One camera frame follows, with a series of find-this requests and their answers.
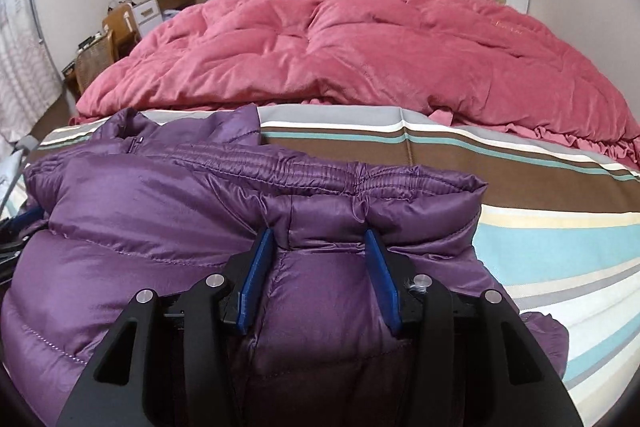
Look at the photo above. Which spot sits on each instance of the brown handbag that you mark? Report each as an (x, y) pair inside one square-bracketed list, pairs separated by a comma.
[(120, 24)]

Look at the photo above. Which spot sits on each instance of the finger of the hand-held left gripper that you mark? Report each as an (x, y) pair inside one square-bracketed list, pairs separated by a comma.
[(20, 227)]

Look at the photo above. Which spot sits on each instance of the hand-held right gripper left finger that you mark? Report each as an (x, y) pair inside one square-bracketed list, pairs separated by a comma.
[(255, 274)]

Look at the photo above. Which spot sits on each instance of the purple down jacket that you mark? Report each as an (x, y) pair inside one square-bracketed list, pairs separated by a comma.
[(150, 217)]

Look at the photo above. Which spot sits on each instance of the red quilt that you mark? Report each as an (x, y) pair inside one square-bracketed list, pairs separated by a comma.
[(375, 47)]

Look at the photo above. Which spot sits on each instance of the patterned side curtain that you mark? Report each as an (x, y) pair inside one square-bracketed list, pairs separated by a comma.
[(25, 72)]

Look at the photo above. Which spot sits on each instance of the dark wooden desk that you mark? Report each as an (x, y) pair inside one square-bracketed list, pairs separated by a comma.
[(70, 69)]

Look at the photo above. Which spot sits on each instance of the white small cabinet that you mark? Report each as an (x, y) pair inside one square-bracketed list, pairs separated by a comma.
[(147, 14)]

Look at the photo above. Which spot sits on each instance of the wicker chair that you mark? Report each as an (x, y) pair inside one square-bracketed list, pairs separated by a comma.
[(95, 59)]

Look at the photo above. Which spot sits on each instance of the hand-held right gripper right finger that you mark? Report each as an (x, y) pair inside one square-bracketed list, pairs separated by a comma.
[(382, 279)]

